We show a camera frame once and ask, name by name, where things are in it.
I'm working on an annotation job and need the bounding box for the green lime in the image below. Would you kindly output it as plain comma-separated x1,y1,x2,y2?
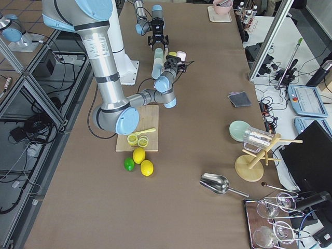
123,157,135,172

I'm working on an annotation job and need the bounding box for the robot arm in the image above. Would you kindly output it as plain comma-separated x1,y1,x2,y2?
132,1,169,50
42,1,186,135

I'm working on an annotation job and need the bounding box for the wooden mug tree stand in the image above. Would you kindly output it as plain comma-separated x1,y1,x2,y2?
234,133,303,182

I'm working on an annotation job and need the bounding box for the lemon slice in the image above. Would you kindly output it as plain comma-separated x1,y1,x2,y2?
137,135,149,148
127,133,138,146

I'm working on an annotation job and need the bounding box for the yellow plastic knife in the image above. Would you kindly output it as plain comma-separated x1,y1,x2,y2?
134,128,156,136

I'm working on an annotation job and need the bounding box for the white cup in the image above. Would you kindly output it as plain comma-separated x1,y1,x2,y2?
154,58,163,66

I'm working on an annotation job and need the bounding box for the grey cloth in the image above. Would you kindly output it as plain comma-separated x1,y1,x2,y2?
228,91,252,108

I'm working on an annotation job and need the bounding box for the pink bowl of ice cubes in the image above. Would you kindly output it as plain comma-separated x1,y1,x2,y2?
213,0,233,15

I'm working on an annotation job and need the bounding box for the mint green cup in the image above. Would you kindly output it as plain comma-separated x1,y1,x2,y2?
154,48,164,59

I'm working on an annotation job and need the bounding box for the blue teach pendant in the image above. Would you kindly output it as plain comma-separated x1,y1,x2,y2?
294,117,331,136
287,85,328,118

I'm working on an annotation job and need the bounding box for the aluminium frame post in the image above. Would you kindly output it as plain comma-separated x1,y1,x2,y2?
248,0,294,83

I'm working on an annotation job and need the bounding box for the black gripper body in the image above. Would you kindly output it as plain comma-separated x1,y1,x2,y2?
151,20,164,43
164,55,181,74

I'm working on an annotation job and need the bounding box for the wine glass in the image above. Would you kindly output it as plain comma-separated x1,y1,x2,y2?
253,221,295,248
256,192,296,219

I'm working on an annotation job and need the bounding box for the wooden cutting board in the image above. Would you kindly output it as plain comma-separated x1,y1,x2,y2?
116,105,159,152

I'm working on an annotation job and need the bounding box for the green bowl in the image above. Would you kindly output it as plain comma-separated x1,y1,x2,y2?
229,120,250,142

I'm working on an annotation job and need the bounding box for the black tray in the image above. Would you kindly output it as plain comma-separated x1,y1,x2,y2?
244,198,312,248

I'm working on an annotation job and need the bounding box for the clear glass mug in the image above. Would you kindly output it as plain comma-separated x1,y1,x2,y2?
243,127,274,153

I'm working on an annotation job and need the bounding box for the yellow lemon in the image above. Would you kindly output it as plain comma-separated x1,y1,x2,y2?
133,147,146,164
141,160,154,176

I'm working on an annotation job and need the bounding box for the blue cup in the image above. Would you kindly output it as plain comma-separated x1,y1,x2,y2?
151,63,163,79

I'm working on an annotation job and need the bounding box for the black monitor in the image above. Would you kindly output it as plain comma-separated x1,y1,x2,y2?
280,121,331,193

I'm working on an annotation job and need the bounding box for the pink cup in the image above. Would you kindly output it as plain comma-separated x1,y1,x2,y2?
176,51,186,61

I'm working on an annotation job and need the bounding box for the cream plastic tray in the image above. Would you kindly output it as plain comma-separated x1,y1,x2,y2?
207,6,232,23

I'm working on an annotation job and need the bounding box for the metal scoop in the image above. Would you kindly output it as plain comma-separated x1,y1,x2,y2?
200,173,249,198

